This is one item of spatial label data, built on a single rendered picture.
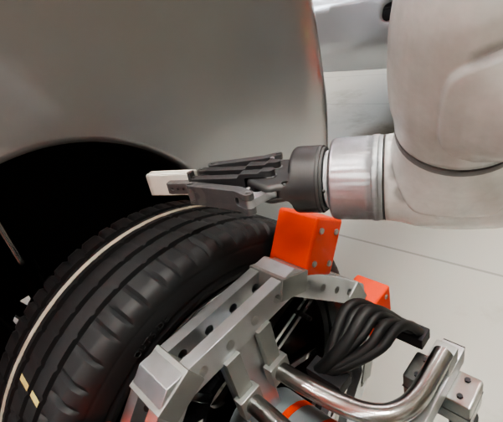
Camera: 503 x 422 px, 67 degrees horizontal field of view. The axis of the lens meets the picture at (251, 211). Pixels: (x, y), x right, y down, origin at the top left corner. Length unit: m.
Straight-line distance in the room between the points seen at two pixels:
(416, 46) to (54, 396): 0.51
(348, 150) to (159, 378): 0.32
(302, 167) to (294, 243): 0.20
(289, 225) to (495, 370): 1.39
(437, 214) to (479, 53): 0.17
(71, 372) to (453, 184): 0.45
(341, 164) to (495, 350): 1.59
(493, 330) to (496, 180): 1.65
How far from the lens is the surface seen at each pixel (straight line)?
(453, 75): 0.25
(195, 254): 0.52
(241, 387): 0.54
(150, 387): 0.48
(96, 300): 0.55
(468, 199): 0.36
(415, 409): 0.53
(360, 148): 0.39
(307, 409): 0.65
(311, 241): 0.55
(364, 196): 0.38
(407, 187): 0.36
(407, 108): 0.29
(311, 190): 0.40
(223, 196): 0.42
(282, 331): 0.76
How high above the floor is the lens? 1.46
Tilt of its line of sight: 29 degrees down
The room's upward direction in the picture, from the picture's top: 16 degrees counter-clockwise
